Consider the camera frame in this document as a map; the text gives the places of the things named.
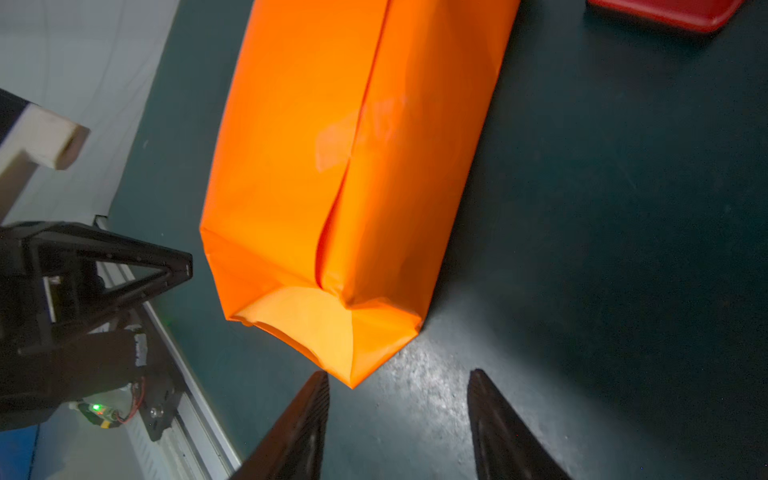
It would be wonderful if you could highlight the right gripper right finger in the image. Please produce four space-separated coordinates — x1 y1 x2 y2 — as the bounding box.
467 369 570 480

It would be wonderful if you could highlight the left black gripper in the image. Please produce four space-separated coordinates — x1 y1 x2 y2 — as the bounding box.
1 222 193 431

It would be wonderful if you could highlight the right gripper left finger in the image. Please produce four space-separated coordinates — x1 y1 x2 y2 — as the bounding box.
231 371 330 480

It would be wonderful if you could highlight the orange wrapping paper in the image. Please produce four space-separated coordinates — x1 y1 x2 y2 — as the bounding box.
200 1 518 387

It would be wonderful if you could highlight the green table mat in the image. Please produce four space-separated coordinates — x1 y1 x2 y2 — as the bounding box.
106 0 768 480

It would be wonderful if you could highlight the clear tape piece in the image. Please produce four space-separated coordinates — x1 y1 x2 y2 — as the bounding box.
315 96 408 172

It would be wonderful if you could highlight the red tape dispenser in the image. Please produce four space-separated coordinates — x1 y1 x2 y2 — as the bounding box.
587 0 745 34

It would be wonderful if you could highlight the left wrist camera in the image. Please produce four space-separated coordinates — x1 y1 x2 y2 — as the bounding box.
1 90 90 218

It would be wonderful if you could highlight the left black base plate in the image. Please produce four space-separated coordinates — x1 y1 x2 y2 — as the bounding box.
134 305 186 442

